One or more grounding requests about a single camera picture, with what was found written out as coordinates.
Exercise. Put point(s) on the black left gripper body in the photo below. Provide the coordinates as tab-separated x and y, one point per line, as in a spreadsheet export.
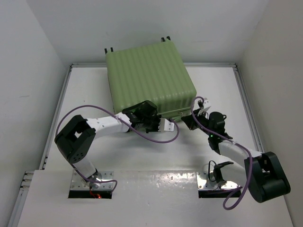
151	123

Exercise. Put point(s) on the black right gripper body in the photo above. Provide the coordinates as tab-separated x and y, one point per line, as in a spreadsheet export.
202	117

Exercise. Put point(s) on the green hard-shell suitcase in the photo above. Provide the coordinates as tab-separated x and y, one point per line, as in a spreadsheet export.
153	72

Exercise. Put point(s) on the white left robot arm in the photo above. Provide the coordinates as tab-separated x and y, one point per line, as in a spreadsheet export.
76	137

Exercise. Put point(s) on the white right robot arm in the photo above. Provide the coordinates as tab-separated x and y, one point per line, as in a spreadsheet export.
259	173

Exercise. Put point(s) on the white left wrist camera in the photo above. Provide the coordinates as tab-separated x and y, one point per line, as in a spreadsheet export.
166	125

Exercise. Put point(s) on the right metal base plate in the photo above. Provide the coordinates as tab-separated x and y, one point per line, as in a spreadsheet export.
204	184

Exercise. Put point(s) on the metal base plate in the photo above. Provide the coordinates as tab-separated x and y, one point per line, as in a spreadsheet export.
79	184
204	184

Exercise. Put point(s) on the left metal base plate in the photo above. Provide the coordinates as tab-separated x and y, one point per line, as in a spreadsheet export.
79	184

